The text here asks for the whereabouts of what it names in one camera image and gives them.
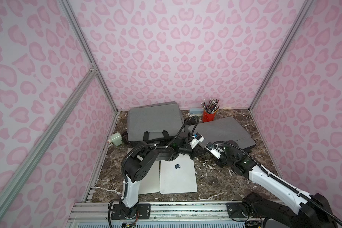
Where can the dark grey laptop case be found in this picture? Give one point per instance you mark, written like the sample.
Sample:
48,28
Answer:
225,129

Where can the bundle of coloured pencils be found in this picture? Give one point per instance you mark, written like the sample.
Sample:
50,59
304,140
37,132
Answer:
210,106

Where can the grey laptop sleeve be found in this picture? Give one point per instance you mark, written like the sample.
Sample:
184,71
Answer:
156,119

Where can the dark green laptop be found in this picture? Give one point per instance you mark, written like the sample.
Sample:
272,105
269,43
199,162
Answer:
151,179

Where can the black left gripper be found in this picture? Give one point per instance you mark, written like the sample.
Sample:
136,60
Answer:
192,149

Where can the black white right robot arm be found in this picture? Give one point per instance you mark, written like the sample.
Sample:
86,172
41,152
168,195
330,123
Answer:
300,209

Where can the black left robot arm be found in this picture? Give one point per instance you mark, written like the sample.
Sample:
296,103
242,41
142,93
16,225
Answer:
166,152

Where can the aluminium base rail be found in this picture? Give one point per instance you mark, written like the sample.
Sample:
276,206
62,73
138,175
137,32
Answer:
188,214

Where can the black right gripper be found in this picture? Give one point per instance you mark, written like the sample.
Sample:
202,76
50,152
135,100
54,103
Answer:
220,157

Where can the pale green tape dispenser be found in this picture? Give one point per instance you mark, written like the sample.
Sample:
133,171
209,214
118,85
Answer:
115,139

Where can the red pencil cup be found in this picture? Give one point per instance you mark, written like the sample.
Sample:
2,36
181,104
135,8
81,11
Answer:
207,117

